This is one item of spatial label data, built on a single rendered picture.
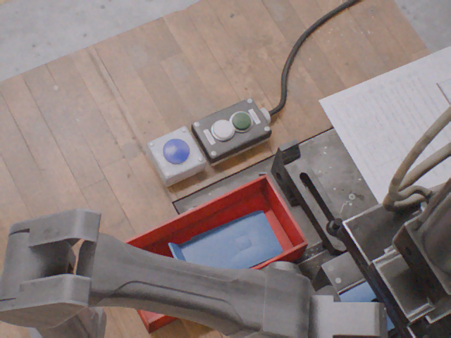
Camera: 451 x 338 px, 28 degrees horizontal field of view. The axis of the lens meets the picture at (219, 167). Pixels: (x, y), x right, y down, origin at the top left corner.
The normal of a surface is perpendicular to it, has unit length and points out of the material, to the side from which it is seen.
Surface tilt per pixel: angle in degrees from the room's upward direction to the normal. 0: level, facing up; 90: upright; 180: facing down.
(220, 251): 0
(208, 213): 90
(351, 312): 20
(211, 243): 0
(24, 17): 0
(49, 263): 34
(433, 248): 90
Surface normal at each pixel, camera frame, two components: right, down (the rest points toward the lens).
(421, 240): 0.07, -0.40
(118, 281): 0.45, -0.33
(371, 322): -0.26, -0.42
